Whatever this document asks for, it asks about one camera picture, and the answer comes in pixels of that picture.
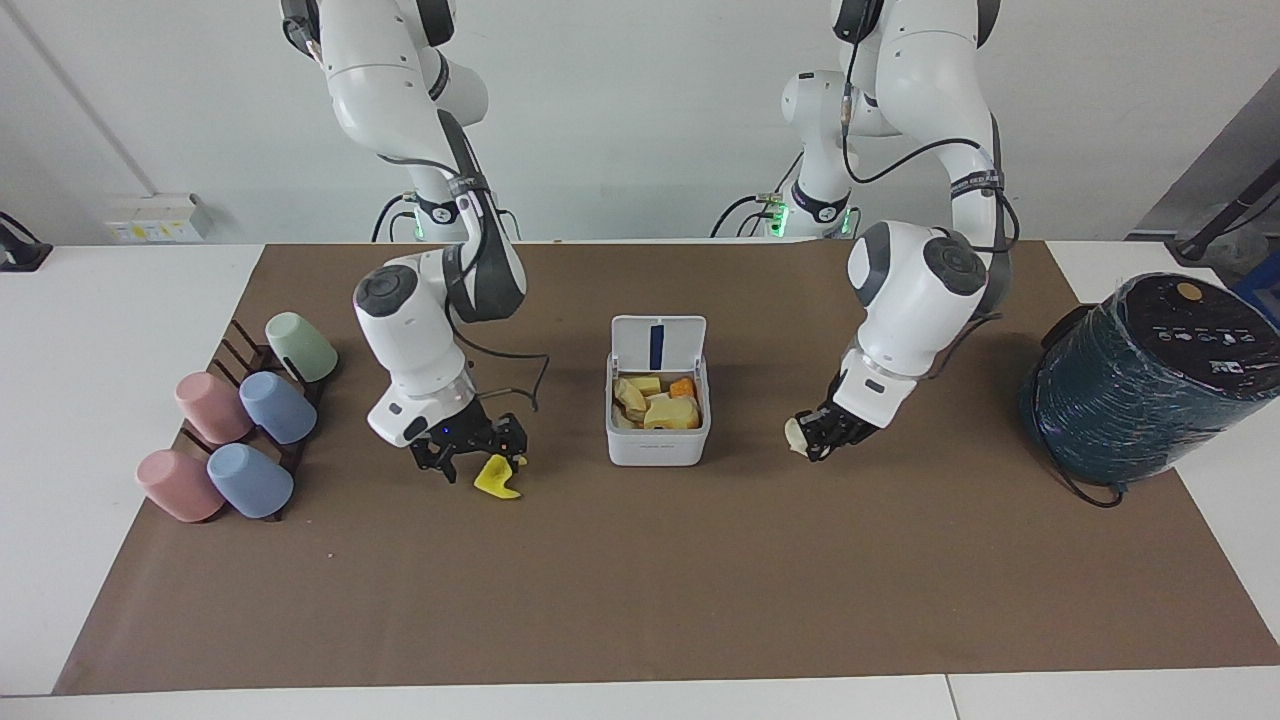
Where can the large yellow sponge piece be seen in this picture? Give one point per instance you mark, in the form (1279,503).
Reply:
(672,414)

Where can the dark wooden cup rack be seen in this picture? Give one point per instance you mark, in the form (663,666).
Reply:
(250,358)

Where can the blue cup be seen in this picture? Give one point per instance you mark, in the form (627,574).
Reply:
(279,407)
(250,480)

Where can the orange sponge piece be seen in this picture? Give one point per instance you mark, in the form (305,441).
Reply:
(682,387)

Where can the green cup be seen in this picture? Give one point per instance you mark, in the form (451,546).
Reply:
(303,346)

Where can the black stand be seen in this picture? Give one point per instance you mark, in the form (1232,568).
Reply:
(1225,215)
(20,250)

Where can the cream sponge scrap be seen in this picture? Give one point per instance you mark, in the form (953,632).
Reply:
(796,436)

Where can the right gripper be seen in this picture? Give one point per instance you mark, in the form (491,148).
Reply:
(465,430)

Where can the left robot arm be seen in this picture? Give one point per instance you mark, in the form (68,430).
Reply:
(915,300)

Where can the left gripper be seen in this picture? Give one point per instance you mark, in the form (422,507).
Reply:
(855,425)

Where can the small yellow sponge piece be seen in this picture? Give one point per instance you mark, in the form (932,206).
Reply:
(645,385)

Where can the pink cup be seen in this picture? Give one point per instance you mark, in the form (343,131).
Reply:
(178,484)
(212,406)

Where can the plastic-wrapped dark round appliance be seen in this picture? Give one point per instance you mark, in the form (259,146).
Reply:
(1150,390)

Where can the tan sponge piece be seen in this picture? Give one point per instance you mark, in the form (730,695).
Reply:
(630,400)

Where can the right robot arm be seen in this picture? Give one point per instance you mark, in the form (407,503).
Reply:
(400,330)

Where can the blue object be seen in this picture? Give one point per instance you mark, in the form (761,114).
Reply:
(1262,290)

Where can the white wall box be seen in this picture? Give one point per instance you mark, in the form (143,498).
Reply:
(158,220)

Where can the white bin with lid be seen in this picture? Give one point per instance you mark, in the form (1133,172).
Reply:
(657,440)

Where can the yellow sponge scrap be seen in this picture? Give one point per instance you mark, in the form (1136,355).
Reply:
(497,478)

